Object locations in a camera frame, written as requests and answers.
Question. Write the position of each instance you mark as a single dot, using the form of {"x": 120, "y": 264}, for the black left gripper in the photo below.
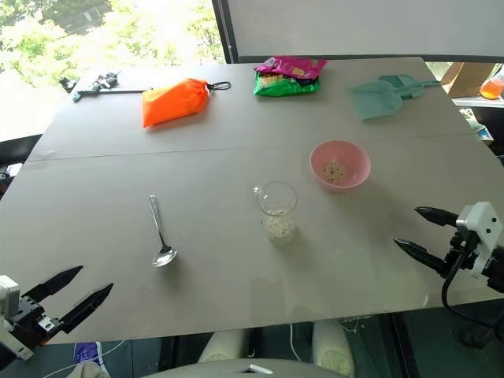
{"x": 29, "y": 317}

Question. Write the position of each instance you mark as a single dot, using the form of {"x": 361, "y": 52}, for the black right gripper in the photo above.
{"x": 461, "y": 252}

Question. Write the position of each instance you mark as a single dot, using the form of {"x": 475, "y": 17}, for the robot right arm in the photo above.
{"x": 497, "y": 269}

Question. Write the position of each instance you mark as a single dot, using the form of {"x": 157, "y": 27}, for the beige cereal pieces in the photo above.
{"x": 334, "y": 171}

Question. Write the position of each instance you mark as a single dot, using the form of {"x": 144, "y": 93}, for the white granules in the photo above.
{"x": 280, "y": 228}

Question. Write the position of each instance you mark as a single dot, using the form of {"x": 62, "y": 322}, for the purple cloth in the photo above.
{"x": 88, "y": 354}

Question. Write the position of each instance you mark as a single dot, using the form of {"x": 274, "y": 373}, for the silver metal spoon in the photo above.
{"x": 163, "y": 256}

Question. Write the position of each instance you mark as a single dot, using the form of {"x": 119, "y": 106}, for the pink plastic bowl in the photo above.
{"x": 346, "y": 173}

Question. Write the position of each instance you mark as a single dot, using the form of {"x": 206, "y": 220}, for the pile of papers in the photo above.
{"x": 478, "y": 128}

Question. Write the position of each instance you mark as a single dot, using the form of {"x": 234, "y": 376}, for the teal plastic dustpan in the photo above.
{"x": 374, "y": 103}

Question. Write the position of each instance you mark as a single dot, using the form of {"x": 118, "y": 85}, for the white rounded robot leg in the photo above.
{"x": 222, "y": 346}
{"x": 332, "y": 348}

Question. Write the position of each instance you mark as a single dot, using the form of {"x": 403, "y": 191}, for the teal hand brush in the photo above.
{"x": 405, "y": 88}

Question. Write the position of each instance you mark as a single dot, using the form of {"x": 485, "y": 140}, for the clear glass beaker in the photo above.
{"x": 276, "y": 212}

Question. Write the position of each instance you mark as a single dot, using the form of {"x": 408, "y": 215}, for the bottle of orange liquid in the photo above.
{"x": 493, "y": 88}

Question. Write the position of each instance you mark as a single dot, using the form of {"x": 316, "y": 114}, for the brown cardboard box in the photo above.
{"x": 464, "y": 78}

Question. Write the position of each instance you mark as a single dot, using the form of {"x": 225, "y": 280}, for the black metal bar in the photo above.
{"x": 114, "y": 92}

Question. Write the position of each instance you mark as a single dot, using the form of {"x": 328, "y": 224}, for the small black clamp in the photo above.
{"x": 67, "y": 84}

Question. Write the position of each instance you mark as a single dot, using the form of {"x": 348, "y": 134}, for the green snack packet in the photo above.
{"x": 281, "y": 87}

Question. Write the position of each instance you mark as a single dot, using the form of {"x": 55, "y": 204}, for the bunch of dark keys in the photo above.
{"x": 105, "y": 80}

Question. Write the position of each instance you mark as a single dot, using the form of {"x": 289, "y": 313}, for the magenta snack packet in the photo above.
{"x": 293, "y": 67}

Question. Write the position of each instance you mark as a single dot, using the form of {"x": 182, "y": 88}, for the white roller screen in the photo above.
{"x": 366, "y": 27}

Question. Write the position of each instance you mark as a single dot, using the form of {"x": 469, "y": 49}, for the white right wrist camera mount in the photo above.
{"x": 482, "y": 226}

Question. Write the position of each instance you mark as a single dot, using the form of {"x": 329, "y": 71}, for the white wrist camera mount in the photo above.
{"x": 482, "y": 226}
{"x": 8, "y": 293}

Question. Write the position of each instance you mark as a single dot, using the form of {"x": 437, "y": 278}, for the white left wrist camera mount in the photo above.
{"x": 8, "y": 293}

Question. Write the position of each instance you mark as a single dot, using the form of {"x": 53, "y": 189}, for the black window frame post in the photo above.
{"x": 225, "y": 29}

